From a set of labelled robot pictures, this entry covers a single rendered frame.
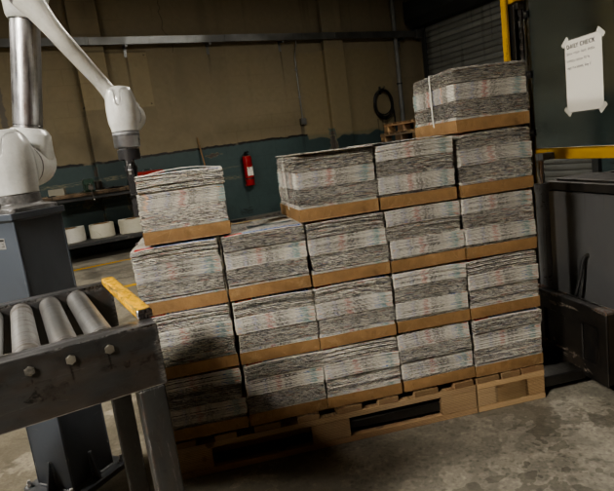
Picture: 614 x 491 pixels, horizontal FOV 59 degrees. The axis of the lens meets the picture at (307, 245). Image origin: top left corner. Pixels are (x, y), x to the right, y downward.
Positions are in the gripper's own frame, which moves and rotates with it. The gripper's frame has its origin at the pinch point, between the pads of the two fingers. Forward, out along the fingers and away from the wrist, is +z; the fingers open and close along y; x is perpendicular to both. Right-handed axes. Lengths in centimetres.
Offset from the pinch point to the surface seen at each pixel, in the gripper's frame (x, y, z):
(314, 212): -59, -19, 8
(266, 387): -36, -18, 67
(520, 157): -138, -19, -2
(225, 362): -23, -19, 56
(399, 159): -92, -18, -7
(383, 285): -82, -19, 37
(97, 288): 7, -53, 17
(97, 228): 120, 571, 59
